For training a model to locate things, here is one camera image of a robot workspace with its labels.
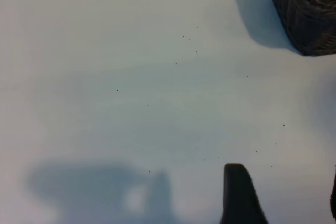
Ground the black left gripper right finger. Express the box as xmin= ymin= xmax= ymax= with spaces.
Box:
xmin=330 ymin=165 xmax=336 ymax=221

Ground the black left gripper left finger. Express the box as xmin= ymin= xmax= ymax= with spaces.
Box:
xmin=219 ymin=163 xmax=269 ymax=224

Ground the dark brown woven basket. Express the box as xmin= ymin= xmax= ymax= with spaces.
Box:
xmin=269 ymin=0 xmax=336 ymax=57

